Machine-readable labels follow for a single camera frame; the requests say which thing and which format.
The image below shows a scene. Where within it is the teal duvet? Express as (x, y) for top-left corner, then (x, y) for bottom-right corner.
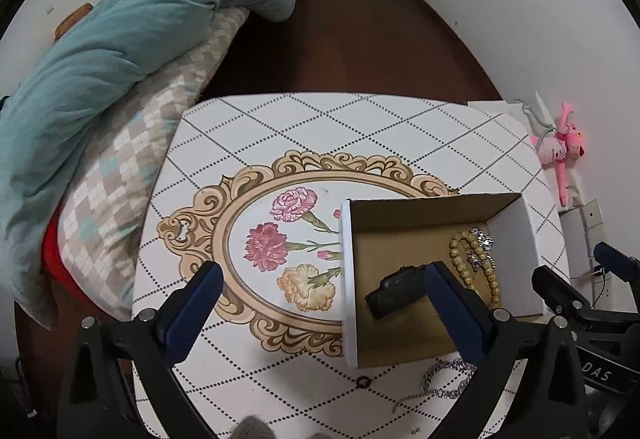
(1, 0), (295, 329)

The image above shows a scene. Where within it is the pink panther plush toy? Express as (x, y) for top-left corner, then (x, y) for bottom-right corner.
(530, 102), (586, 208)

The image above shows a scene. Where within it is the thick silver chain bracelet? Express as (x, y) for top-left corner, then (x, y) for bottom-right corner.
(391, 357), (478, 412)

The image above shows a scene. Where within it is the white cardboard box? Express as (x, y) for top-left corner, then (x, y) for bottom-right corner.
(339, 191), (546, 369)

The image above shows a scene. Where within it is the brown wooden headboard piece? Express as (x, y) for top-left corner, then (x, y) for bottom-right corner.
(53, 3), (93, 43)

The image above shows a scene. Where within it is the red blanket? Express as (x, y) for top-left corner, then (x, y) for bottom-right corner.
(41, 207), (98, 309)

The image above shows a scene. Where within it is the white wall socket strip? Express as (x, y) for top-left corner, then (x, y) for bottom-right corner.
(560, 199), (634, 312)

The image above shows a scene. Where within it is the white patterned tablecloth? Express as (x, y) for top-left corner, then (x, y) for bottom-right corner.
(132, 92), (568, 438)

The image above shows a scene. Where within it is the black band bracelet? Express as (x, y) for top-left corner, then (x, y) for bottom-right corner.
(364, 263), (432, 320)

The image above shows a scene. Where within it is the sparkly crystal bracelet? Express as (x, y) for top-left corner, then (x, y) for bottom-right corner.
(464, 227), (497, 270)

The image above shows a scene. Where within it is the checkered bed sheet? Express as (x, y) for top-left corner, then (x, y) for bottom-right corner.
(58, 7), (250, 320)

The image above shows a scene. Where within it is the wooden bead bracelet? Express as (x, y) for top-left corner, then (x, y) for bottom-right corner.
(448, 227), (504, 310)

